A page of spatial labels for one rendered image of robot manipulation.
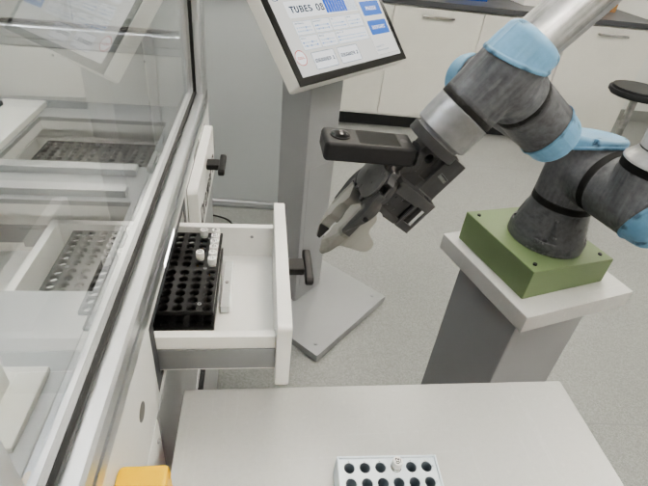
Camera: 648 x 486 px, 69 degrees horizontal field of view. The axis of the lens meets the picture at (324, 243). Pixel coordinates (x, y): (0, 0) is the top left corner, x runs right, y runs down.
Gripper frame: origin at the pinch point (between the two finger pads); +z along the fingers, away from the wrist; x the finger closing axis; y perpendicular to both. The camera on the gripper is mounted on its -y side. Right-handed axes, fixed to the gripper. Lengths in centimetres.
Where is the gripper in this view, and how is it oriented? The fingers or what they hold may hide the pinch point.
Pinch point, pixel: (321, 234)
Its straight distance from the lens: 65.5
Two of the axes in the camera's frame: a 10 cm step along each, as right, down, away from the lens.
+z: -6.5, 6.5, 3.9
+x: -1.0, -5.9, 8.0
